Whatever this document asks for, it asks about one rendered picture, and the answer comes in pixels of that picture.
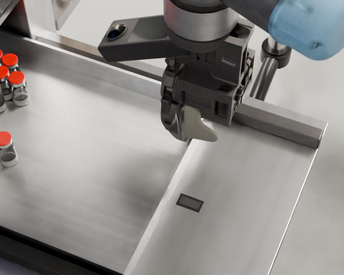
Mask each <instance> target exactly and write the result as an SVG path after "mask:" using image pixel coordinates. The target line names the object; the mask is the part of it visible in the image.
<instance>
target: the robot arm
mask: <svg viewBox="0 0 344 275"><path fill-rule="evenodd" d="M239 14H240V15H241V16H243V17H244V18H246V19H243V18H240V17H239ZM254 25H256V26H258V27H259V28H261V29H262V30H264V31H266V32H267V33H268V34H270V36H271V37H272V38H273V40H275V41H277V42H278V43H280V44H282V45H285V46H289V47H291V48H292V49H294V50H295V51H297V52H299V53H300V54H302V55H304V56H305V57H307V58H309V59H311V60H314V61H323V60H326V59H329V58H331V57H333V56H335V55H336V54H337V53H339V52H340V51H341V50H342V49H343V48H344V0H163V14H162V15H154V16H144V17H136V18H130V19H122V20H114V21H113V22H112V23H111V25H110V27H109V28H108V30H107V32H106V34H105V35H104V37H103V39H102V41H101V42H100V44H99V45H98V51H99V52H100V54H101V55H102V56H103V58H104V59H105V60H106V61H107V62H109V63H110V62H123V61H137V60H144V59H158V58H165V62H166V64H167V66H166V68H165V70H164V73H163V76H162V82H161V97H162V98H161V122H162V124H163V126H164V127H165V129H166V130H168V131H169V133H170V134H171V135H172V136H173V137H174V138H176V139H178V140H180V141H183V142H186V141H187V140H188V138H191V139H197V140H203V141H208V142H215V141H217V140H218V134H217V133H216V132H215V131H214V130H212V129H211V128H209V127H208V126H207V125H205V124H204V123H203V122H202V120H201V118H207V119H210V121H213V122H216V123H219V124H221V125H224V126H227V127H230V125H231V119H232V116H233V115H234V112H235V110H236V108H237V107H238V106H239V104H240V103H241V104H242V102H243V100H244V98H245V95H246V93H247V91H248V89H249V87H250V83H251V82H252V75H253V67H254V58H255V53H256V51H255V50H253V49H250V48H248V42H249V40H250V38H251V36H252V34H253V32H254Z"/></svg>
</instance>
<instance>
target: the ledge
mask: <svg viewBox="0 0 344 275"><path fill-rule="evenodd" d="M80 1H81V0H51V4H52V10H53V14H54V20H55V26H56V30H57V31H59V30H60V29H61V28H62V26H63V25H64V23H65V22H66V20H67V19H68V18H69V16H70V15H71V13H72V12H73V10H74V9H75V8H76V6H77V5H78V3H79V2H80Z"/></svg>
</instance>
